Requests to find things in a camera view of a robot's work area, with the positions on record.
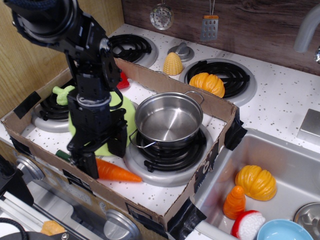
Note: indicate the silver oven knob right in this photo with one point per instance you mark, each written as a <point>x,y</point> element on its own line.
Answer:
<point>119,227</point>

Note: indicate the green toy broccoli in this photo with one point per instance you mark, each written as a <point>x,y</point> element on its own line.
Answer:
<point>62,94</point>

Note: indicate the stainless steel pot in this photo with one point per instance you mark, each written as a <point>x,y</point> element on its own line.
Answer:
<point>169,120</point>

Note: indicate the orange toy piece bottom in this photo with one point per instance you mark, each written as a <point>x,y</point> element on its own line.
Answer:
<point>51,228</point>

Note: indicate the orange toy carrot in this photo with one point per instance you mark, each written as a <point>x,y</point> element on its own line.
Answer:
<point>111,172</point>

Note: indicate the light blue bowl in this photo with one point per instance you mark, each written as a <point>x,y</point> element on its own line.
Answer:
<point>282,229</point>

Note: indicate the silver oven knob left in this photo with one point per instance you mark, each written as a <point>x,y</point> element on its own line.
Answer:
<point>30,171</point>

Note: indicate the small orange carrot piece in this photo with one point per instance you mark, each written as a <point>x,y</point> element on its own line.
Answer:
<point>235,203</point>

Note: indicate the silver oven knob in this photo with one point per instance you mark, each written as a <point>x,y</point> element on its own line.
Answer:
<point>119,227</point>
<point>30,171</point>

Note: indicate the front left black burner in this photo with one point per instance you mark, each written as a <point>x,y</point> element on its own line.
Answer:
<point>49,116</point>

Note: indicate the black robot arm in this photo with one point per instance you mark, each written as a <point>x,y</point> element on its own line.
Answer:
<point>62,26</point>

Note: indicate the silver sink basin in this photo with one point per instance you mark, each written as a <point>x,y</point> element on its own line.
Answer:
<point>295,169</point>

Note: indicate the red white toy mushroom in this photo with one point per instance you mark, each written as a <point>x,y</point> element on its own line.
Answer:
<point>247,225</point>

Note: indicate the hanging metal strainer ladle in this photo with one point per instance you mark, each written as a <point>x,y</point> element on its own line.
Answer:
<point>161,16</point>

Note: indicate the silver back stove knob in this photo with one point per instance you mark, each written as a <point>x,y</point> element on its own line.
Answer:
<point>184,52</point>

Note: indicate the orange toy pumpkin on stove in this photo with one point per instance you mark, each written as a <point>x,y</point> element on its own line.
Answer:
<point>208,82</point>

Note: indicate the brown cardboard fence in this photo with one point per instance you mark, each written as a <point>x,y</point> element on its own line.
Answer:
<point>60,175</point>

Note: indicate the yellow toy corn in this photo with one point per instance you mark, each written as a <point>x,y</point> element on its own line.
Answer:
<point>172,64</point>

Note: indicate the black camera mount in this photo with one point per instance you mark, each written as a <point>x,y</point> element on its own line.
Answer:
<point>11,181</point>

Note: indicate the hanging metal spatula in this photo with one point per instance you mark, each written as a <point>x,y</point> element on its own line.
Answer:
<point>210,23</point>

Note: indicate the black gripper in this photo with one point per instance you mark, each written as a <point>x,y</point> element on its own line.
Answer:
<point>96,123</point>

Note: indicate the orange toy pumpkin in sink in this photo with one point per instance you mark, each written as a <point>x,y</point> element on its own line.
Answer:
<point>258,184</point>

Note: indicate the red toy strawberry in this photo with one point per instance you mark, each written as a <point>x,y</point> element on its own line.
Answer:
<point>124,83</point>

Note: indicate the front right black burner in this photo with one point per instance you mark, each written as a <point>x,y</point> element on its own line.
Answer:
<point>169,168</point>

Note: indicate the grey faucet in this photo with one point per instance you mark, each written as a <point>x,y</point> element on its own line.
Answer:
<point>307,30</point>

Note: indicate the back right black burner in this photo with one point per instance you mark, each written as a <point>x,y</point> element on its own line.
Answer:
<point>239,82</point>

